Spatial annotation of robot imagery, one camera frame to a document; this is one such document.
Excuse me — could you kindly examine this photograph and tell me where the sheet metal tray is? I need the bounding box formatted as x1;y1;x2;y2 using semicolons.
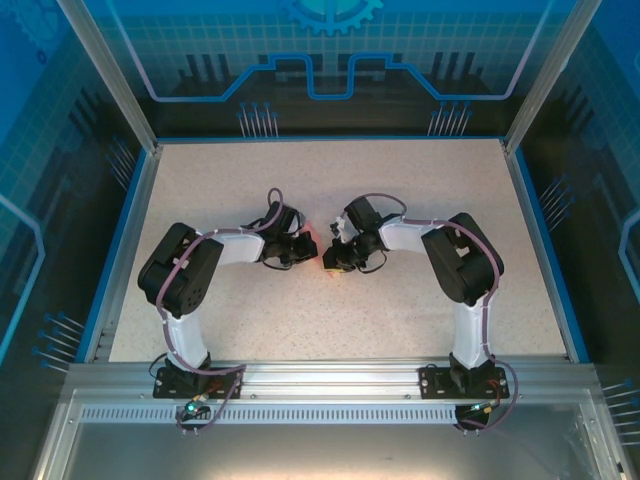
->
29;387;634;480

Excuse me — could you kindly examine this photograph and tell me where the thin black left wrist cable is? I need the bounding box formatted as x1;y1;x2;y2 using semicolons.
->
261;253;297;272

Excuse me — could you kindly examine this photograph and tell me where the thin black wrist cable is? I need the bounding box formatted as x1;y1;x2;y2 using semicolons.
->
261;253;297;272
357;248;390;276

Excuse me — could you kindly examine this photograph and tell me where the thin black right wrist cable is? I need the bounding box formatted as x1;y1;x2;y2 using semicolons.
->
357;248;390;276

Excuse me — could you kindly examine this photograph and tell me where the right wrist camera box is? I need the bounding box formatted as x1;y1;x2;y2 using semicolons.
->
328;213;354;242

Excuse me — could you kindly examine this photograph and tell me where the aluminium mounting rail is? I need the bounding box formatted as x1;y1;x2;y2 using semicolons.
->
67;357;601;401

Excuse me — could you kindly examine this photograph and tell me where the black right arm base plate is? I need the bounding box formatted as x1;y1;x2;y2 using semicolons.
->
418;364;511;400

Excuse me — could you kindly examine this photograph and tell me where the aluminium side rail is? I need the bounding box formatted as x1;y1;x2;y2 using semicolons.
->
82;144;164;364

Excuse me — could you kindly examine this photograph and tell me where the slotted cable duct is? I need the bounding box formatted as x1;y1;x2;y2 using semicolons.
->
77;405;569;426

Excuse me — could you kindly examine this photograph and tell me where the blue table border frame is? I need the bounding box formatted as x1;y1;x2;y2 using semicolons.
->
73;133;592;365

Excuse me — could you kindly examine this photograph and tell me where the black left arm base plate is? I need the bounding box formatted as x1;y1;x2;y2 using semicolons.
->
152;366;245;400

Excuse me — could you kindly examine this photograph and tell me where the aluminium frame post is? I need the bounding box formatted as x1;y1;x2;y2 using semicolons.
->
501;0;606;155
55;0;165;154

